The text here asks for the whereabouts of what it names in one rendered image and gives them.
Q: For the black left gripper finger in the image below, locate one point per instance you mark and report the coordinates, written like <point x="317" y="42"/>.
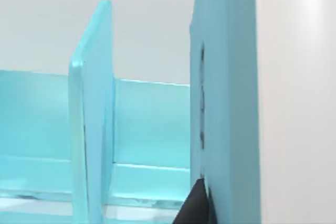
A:
<point x="198" y="205"/>

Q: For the light blue book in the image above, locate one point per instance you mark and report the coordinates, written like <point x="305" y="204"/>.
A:
<point x="231" y="90"/>

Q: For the light blue rack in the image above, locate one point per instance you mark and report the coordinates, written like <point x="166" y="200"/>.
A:
<point x="147" y="124"/>

